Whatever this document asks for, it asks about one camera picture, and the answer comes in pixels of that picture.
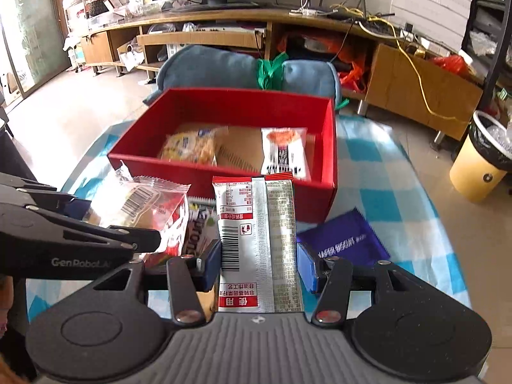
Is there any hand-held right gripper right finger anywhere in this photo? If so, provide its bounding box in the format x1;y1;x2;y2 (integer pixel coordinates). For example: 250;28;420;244
297;244;420;327

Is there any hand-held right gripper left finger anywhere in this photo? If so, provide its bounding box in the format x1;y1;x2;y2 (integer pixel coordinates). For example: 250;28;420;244
93;239;222;326

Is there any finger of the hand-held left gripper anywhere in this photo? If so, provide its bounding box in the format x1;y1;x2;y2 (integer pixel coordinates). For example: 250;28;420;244
0;203;162;252
0;172;92;222

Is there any clear barcode snack packet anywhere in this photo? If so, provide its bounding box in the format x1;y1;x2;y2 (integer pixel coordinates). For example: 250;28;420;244
86;160;190;257

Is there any purple wafer biscuit packet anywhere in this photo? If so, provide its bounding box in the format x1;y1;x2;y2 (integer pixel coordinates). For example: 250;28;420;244
298;208;390;268

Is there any silver red snack packet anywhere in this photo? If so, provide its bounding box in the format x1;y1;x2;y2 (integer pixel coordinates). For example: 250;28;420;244
212;171;305;313

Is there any red cardboard box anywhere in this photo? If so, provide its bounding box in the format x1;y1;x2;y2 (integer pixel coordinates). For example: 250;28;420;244
107;87;338;224

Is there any green white snack packet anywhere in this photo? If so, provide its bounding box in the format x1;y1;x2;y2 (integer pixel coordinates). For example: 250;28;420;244
182;197;220;257

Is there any black furniture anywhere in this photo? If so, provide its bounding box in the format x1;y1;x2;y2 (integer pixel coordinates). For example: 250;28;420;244
0;108;38;182

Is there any blue white checked tablecloth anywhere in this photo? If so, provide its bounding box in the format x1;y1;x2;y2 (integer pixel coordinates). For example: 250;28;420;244
26;114;473;329

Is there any yellow snack packet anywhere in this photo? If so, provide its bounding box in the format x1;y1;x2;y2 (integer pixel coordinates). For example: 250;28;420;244
158;126;228;166

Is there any white orange snack packet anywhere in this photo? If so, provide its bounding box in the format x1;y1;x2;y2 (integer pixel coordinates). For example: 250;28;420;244
261;127;312;180

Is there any brown cardboard sheet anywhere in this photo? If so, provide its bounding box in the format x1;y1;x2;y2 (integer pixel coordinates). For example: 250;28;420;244
216;127;273;174

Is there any white paper bag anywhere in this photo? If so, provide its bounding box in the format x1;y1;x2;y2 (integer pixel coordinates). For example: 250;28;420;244
117;42;145;70

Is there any blue bolster cushion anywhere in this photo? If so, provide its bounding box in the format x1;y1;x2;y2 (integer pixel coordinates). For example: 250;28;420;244
143;45;348;108

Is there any yellow trash bin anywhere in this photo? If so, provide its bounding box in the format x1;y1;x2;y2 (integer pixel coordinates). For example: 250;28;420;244
449;110;512;203

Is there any orange plastic bag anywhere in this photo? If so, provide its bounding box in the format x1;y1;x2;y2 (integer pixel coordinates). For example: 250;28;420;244
278;32;371;94

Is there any green ribbon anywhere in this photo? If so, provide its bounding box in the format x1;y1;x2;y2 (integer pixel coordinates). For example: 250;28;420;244
256;52;289;91

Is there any dark woven basket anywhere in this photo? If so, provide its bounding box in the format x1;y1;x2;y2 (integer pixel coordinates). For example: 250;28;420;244
86;0;110;17

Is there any wooden television cabinet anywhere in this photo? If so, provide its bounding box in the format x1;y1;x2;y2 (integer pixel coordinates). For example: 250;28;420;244
80;7;486;140

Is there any red plastic bag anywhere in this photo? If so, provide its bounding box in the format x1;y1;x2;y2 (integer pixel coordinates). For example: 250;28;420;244
430;54;478;76

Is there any black shelf rack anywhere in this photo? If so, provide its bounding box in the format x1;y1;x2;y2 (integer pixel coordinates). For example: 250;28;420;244
460;0;512;100

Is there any white corrugated panel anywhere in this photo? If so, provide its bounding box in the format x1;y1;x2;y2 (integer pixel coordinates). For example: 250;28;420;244
390;0;476;46

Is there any yellow cable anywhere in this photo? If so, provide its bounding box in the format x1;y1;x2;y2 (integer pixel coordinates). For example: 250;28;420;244
332;0;473;123

